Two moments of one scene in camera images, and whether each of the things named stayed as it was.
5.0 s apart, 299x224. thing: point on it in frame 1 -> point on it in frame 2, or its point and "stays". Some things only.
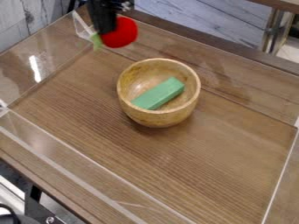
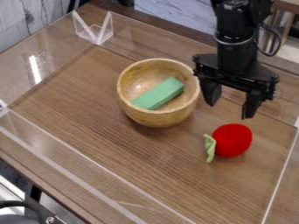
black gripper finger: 105,12 -> 257,79
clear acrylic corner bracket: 83,30 stays
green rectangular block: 154,99 stays
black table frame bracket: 35,210 stays
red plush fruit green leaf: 119,38 -> 230,142
